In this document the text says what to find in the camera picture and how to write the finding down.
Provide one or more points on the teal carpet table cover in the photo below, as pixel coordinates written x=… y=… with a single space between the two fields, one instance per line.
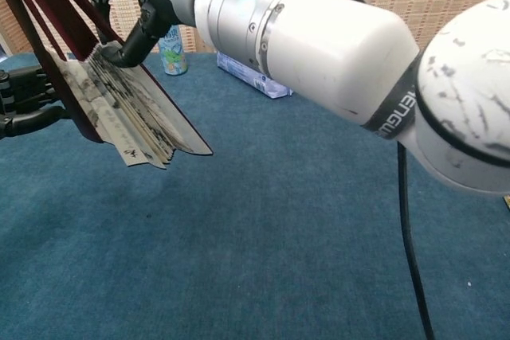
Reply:
x=279 y=216

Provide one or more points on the yellow snack package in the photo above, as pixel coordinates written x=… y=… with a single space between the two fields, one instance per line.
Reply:
x=508 y=202

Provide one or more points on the white blue tissue pack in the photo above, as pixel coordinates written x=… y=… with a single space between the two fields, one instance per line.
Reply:
x=255 y=79

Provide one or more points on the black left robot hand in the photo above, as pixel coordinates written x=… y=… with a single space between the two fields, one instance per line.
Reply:
x=28 y=101

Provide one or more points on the red ribbed paper folding fan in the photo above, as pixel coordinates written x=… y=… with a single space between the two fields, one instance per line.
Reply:
x=119 y=97

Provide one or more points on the blue green drink can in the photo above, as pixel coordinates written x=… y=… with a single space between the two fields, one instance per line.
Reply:
x=174 y=57

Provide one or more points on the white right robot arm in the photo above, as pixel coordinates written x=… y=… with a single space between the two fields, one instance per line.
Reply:
x=318 y=49

